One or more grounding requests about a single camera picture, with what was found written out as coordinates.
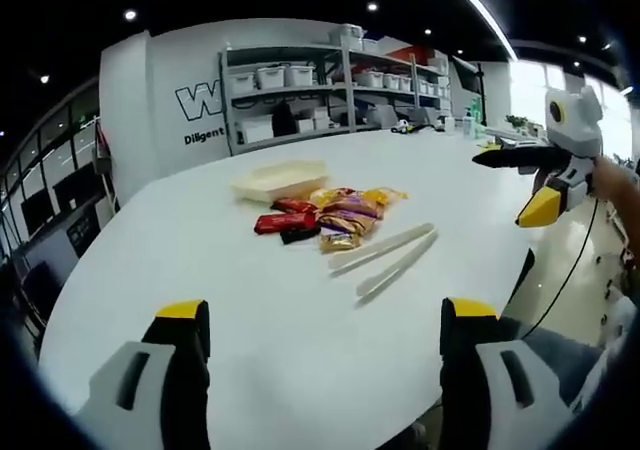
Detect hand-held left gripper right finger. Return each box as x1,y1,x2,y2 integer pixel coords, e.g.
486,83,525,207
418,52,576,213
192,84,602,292
439,296,576,450

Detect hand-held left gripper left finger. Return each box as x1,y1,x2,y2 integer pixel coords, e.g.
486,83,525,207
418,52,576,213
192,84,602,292
74,299,212,450

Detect yellow food packet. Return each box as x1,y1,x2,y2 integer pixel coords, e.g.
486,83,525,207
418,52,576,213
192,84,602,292
309,186,410,207

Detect white plastic food tongs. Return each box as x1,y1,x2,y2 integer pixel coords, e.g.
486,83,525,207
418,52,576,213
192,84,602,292
327,221,441,309

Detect purple and gold food packet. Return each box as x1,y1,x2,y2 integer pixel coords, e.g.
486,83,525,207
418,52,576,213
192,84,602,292
316,200,385,236

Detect dark red food packet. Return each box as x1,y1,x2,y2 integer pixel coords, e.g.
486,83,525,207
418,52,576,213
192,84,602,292
279,226,322,246

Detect large red food packet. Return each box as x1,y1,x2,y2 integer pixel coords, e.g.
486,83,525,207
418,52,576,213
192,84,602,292
253,211,322,236

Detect small red food packet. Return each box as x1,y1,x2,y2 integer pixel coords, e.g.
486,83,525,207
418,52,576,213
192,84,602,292
269,196,320,215

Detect cream rectangular food container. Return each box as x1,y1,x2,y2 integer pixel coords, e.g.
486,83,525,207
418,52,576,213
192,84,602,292
229,158,332,204

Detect green potted plant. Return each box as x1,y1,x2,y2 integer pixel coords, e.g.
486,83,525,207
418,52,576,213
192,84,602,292
503,113,534,132

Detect person's jeans leg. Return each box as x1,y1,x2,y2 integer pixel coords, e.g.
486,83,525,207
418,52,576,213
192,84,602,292
499,314,619,409

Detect ceiling light strip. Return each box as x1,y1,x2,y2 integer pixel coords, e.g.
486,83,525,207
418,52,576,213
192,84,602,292
438,0,517,62

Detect grey metal shelving rack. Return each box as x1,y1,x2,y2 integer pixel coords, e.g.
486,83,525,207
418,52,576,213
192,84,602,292
218,44,453,157

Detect white carton box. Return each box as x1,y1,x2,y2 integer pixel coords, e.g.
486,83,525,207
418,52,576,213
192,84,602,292
238,114,275,145
294,108,332,134

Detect black monitor screen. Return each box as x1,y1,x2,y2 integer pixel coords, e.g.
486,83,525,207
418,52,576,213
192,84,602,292
51,163,103,217

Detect black bag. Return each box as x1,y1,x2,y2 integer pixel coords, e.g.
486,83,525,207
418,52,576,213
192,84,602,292
271,102,297,139

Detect coat stand with bag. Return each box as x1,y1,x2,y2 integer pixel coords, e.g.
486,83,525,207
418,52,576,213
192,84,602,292
92,115,121,209

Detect group of white storage bins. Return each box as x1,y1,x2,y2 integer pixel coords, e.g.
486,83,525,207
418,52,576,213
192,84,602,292
229,23,451,99

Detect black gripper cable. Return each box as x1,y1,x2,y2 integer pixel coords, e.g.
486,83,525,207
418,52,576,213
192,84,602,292
522,197,601,339

